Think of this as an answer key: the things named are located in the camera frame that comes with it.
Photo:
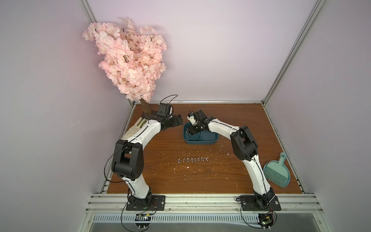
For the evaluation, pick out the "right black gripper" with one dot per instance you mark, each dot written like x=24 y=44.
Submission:
x=195 y=127

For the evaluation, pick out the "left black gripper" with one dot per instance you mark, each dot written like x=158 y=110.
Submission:
x=175 y=121

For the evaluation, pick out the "teal plastic storage box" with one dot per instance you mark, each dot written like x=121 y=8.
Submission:
x=202 y=138

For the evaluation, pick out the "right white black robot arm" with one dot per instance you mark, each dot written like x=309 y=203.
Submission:
x=244 y=147

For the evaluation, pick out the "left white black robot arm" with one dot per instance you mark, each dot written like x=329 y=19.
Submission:
x=128 y=158

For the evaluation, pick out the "white green work glove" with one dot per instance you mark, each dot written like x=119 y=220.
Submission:
x=134 y=129

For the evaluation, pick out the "pink artificial blossom tree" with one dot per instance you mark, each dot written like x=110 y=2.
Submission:
x=133 y=59

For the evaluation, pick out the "teal plastic dustpan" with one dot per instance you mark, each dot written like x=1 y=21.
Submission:
x=277 y=172

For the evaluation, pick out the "left small circuit board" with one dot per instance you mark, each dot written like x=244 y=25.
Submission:
x=142 y=221

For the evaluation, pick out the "small circuit board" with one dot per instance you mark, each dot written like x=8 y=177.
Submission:
x=266 y=221
x=142 y=221

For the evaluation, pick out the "right small circuit board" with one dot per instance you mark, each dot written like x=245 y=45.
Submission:
x=266 y=221

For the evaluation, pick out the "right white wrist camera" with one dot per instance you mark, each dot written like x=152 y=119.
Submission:
x=192 y=118

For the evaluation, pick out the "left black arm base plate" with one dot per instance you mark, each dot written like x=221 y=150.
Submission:
x=150 y=203

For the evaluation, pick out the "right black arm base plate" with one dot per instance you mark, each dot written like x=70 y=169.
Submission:
x=253 y=203

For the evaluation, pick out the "aluminium front rail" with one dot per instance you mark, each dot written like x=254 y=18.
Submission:
x=209 y=203

